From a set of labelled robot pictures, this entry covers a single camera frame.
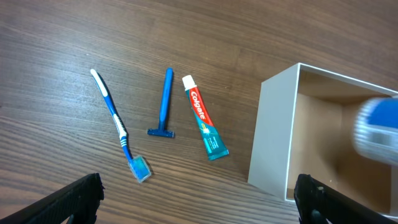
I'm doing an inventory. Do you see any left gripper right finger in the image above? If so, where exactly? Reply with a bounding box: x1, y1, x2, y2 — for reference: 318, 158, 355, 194
294, 174, 396, 224

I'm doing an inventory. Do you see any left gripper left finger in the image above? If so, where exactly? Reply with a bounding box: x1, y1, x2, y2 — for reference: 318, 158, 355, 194
1, 173, 104, 224

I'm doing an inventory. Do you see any white round cotton swab jar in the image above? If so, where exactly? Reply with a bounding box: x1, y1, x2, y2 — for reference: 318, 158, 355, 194
353, 98, 397, 166

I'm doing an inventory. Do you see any blue white toothbrush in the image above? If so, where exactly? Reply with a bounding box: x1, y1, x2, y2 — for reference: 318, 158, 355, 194
90, 69, 152, 183

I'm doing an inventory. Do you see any white square cardboard box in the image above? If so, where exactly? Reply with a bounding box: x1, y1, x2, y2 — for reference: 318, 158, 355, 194
248, 63, 397, 218

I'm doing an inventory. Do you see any blue disposable razor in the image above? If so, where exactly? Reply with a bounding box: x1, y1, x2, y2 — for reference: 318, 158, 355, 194
147, 67, 174, 138

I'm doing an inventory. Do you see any red green toothpaste tube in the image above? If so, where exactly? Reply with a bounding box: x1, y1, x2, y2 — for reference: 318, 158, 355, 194
182, 75, 229, 161

